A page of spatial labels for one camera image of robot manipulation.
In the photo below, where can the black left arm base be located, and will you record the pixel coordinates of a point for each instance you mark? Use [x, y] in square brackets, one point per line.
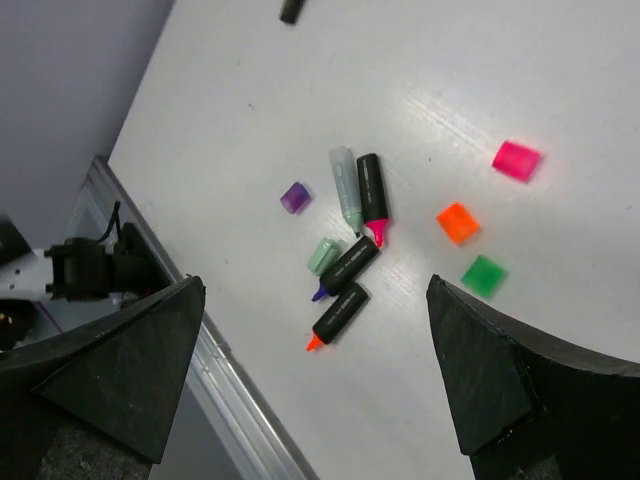
[118, 262]

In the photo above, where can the black blue tip highlighter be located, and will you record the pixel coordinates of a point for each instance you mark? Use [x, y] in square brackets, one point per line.
[290, 11]

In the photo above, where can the black orange tip highlighter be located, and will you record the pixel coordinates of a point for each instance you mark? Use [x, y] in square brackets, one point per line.
[330, 325]

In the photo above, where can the pale green capped highlighter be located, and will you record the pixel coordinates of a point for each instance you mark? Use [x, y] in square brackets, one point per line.
[345, 177]

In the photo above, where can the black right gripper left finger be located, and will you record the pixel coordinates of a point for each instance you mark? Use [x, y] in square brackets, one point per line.
[98, 402]

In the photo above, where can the pale green pen cap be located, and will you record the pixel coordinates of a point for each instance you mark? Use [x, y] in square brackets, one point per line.
[324, 255]

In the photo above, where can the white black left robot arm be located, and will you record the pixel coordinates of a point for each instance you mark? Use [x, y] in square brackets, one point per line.
[25, 274]

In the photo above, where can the orange pen cap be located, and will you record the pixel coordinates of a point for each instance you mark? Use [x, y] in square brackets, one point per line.
[458, 223]

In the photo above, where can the black purple tip highlighter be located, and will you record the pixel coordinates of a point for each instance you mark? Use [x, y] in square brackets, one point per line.
[346, 268]

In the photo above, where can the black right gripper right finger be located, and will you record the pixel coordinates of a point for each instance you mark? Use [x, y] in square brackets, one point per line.
[526, 404]

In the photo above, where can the black pink tip highlighter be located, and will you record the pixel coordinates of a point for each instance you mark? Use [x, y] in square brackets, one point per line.
[373, 197]

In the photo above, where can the purple pen cap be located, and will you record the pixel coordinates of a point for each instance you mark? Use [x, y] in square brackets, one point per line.
[296, 198]

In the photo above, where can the pink pen cap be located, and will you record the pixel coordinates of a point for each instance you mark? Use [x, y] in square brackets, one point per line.
[516, 161]

